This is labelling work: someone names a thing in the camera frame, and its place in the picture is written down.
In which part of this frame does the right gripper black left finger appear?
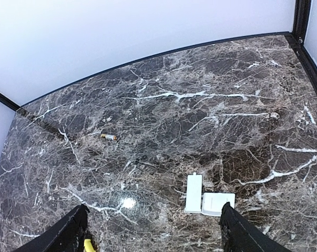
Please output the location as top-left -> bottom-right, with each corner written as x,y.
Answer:
16,204 -> 89,252

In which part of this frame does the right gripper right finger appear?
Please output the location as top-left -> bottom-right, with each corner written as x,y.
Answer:
220,202 -> 289,252

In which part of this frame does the yellow handled screwdriver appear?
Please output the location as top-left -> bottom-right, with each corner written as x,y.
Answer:
84,239 -> 96,252

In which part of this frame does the white remote control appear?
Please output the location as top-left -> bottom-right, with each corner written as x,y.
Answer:
201,193 -> 236,217

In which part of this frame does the white battery cover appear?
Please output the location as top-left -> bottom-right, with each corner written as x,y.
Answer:
184,172 -> 202,213

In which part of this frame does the gold AAA battery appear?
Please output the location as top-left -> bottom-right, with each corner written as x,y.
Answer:
101,133 -> 118,141

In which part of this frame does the left black frame post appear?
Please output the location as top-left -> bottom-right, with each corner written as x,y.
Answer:
0,93 -> 21,111

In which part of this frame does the black frame post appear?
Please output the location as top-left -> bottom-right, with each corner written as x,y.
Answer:
0,93 -> 21,111
292,0 -> 312,44

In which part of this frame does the right black frame post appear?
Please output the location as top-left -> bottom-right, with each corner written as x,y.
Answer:
292,0 -> 312,44

